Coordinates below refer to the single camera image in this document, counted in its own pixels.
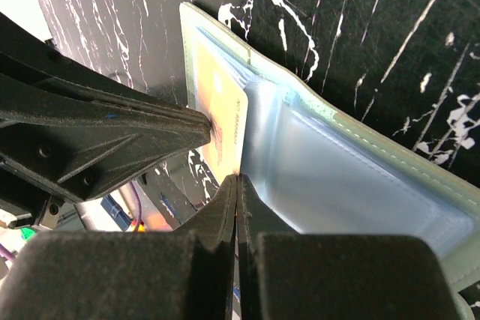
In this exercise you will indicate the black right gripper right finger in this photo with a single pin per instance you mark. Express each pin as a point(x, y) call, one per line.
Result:
point(287, 275)

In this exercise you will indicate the mint green card holder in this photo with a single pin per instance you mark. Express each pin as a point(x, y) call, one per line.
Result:
point(323, 172)

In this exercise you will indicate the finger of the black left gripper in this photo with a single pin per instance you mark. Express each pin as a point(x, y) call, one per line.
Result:
point(70, 132)

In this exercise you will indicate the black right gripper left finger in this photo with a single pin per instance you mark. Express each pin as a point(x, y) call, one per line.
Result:
point(183, 274)

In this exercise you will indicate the gold striped credit card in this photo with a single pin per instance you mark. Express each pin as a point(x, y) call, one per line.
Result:
point(220, 97)

